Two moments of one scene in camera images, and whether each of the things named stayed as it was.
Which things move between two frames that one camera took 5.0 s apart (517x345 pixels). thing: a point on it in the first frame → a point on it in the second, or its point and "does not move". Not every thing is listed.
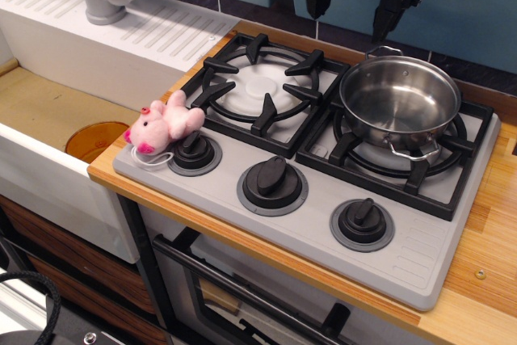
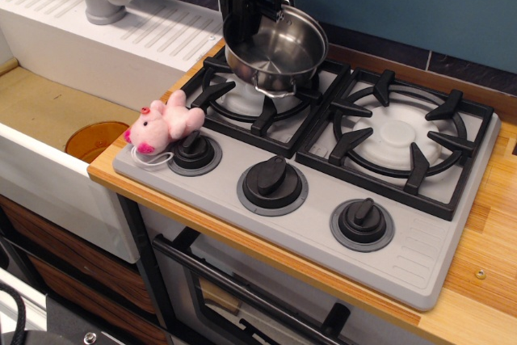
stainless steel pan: x=390 y=98 → x=280 y=56
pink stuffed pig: x=156 y=127 does not move
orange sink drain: x=89 y=140 does not move
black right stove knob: x=361 y=225 does not move
